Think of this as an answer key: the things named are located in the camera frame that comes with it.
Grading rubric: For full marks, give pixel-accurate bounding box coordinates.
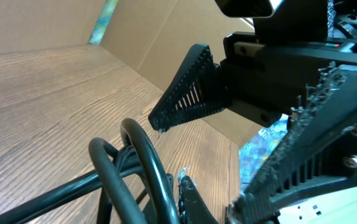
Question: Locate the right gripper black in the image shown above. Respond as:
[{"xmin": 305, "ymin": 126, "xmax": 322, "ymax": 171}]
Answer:
[{"xmin": 220, "ymin": 0, "xmax": 357, "ymax": 223}]

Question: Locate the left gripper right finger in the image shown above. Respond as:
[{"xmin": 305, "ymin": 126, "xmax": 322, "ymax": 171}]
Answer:
[{"xmin": 178, "ymin": 175, "xmax": 218, "ymax": 224}]

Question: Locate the black multi-head usb cable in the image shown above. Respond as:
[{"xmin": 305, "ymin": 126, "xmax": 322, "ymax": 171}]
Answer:
[{"xmin": 0, "ymin": 117, "xmax": 181, "ymax": 224}]

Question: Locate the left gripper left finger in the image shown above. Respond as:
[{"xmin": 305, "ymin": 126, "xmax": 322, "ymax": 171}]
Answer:
[{"xmin": 141, "ymin": 173, "xmax": 175, "ymax": 224}]

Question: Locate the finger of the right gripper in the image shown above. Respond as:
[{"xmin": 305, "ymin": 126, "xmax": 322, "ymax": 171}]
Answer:
[{"xmin": 148, "ymin": 44, "xmax": 231, "ymax": 133}]

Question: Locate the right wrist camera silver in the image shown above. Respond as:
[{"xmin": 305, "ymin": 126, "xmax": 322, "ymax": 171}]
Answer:
[{"xmin": 215, "ymin": 0, "xmax": 284, "ymax": 18}]

